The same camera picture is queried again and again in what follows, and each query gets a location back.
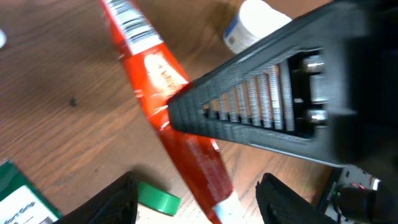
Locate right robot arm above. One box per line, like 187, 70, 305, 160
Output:
167, 1, 397, 223

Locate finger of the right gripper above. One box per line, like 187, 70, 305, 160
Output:
168, 6, 341, 167

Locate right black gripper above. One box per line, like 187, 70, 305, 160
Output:
323, 1, 397, 187

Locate white round tub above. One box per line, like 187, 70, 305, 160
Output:
223, 0, 292, 54

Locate white barcode scanner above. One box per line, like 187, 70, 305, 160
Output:
0, 29, 7, 49

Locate green 3M gloves pack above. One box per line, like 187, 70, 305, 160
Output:
0, 160, 62, 224

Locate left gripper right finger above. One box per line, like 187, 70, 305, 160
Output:
256, 173, 335, 224

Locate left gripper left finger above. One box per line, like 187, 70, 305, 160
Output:
55, 171, 139, 224

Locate red stick packet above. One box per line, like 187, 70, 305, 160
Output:
99, 0, 249, 224

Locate green lid jar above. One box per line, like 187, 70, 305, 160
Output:
136, 181, 181, 224

